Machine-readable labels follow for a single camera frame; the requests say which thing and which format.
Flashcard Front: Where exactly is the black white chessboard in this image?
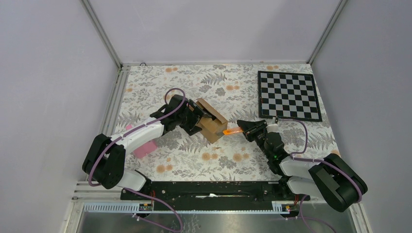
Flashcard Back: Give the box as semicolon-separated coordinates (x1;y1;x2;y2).
257;71;323;122

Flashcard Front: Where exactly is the grey slotted cable duct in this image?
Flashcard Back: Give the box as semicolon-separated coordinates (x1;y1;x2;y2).
83;201;291;214

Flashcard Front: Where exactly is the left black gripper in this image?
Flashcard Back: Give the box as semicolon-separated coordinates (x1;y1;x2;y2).
176;100;210;135

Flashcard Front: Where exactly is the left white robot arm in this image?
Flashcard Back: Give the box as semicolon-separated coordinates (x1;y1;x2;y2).
82;95;216;200

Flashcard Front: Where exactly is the floral patterned table mat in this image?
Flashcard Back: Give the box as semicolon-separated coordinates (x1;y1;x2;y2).
114;64;339;181

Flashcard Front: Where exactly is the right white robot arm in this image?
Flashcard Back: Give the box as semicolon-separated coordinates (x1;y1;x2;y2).
237;120;368;212

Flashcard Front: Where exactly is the orange black utility knife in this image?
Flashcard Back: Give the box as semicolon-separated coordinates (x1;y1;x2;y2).
223;127;243;135

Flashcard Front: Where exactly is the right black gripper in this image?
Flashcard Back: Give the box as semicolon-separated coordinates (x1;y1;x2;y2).
237;119;272;159

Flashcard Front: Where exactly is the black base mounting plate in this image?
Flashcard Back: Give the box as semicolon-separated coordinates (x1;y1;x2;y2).
120;181;303;211

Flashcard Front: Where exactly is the pink plastic bag package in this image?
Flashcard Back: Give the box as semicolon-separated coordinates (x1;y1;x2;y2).
124;125;159;159

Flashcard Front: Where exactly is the brown cardboard express box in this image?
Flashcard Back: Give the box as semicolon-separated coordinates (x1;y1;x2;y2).
196;98;228;144

